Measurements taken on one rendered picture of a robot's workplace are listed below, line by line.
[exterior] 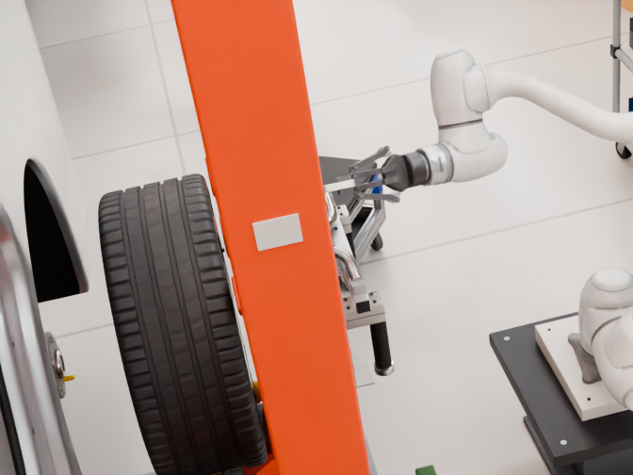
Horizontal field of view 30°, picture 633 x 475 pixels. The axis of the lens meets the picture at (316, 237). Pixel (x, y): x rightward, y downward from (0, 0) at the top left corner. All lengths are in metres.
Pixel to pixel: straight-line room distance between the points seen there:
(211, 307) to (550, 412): 1.12
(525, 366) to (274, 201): 1.60
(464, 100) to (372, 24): 3.20
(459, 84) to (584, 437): 0.97
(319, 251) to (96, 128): 3.58
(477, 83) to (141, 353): 0.93
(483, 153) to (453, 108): 0.12
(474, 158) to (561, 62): 2.69
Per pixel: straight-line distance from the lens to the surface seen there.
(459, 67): 2.61
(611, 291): 2.98
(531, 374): 3.21
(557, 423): 3.08
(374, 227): 4.08
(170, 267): 2.34
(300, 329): 1.90
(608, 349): 2.90
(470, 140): 2.61
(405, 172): 2.58
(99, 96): 5.60
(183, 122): 5.22
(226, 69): 1.64
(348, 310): 2.44
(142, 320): 2.33
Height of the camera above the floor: 2.48
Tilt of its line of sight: 35 degrees down
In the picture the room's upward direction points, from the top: 10 degrees counter-clockwise
